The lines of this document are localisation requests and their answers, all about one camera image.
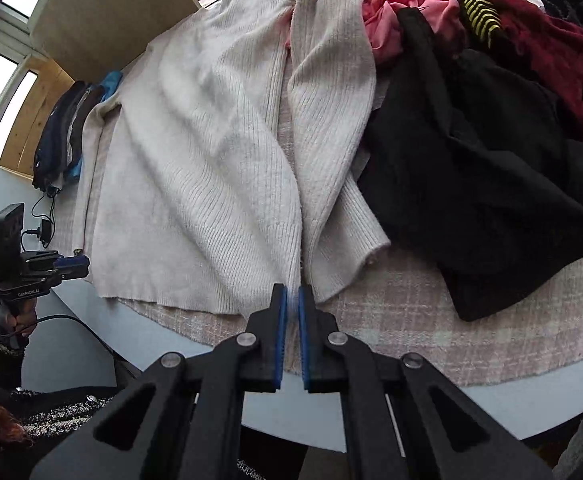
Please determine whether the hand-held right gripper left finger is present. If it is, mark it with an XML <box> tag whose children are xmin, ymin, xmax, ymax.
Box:
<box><xmin>30</xmin><ymin>283</ymin><xmax>288</xmax><ymax>480</ymax></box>

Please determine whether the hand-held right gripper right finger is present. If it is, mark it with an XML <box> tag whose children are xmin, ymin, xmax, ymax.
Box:
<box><xmin>297</xmin><ymin>284</ymin><xmax>555</xmax><ymax>480</ymax></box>

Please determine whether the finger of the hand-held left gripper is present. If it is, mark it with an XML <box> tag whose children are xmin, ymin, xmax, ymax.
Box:
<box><xmin>24</xmin><ymin>252</ymin><xmax>90</xmax><ymax>283</ymax></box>

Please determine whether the cream knit sweater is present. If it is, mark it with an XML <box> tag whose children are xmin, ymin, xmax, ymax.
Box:
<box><xmin>74</xmin><ymin>0</ymin><xmax>392</xmax><ymax>317</ymax></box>

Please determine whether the stack of folded clothes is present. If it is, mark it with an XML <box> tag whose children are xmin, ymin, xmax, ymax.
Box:
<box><xmin>32</xmin><ymin>80</ymin><xmax>107</xmax><ymax>192</ymax></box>

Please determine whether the person's left hand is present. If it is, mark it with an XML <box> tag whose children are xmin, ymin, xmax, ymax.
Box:
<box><xmin>2</xmin><ymin>302</ymin><xmax>38</xmax><ymax>340</ymax></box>

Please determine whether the plaid blanket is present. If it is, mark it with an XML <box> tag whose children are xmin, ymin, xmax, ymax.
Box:
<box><xmin>46</xmin><ymin>0</ymin><xmax>583</xmax><ymax>388</ymax></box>

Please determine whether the pine wood panel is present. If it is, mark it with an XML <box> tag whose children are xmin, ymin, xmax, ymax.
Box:
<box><xmin>0</xmin><ymin>57</ymin><xmax>75</xmax><ymax>178</ymax></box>

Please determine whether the person's tweed jacket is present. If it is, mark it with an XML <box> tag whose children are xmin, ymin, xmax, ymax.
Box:
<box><xmin>0</xmin><ymin>384</ymin><xmax>272</xmax><ymax>480</ymax></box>

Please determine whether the blue mat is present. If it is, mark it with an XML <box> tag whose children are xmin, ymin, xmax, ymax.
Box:
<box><xmin>66</xmin><ymin>70</ymin><xmax>123</xmax><ymax>181</ymax></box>

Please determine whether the brown laminate board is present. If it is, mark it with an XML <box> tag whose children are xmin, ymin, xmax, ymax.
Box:
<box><xmin>31</xmin><ymin>0</ymin><xmax>203</xmax><ymax>83</ymax></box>

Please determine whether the pink garment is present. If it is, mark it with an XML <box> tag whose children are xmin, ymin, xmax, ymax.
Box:
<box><xmin>361</xmin><ymin>0</ymin><xmax>468</xmax><ymax>67</ymax></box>

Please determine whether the black yellow striped garment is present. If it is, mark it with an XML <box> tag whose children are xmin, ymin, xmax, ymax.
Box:
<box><xmin>449</xmin><ymin>0</ymin><xmax>505</xmax><ymax>50</ymax></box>

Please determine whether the dark red garment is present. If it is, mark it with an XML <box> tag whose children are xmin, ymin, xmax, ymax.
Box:
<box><xmin>464</xmin><ymin>0</ymin><xmax>583</xmax><ymax>143</ymax></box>

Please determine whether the black cable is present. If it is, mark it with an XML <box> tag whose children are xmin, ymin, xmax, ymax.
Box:
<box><xmin>30</xmin><ymin>314</ymin><xmax>144</xmax><ymax>382</ymax></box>

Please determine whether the white window frame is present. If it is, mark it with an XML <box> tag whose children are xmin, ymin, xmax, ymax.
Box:
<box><xmin>0</xmin><ymin>0</ymin><xmax>257</xmax><ymax>163</ymax></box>

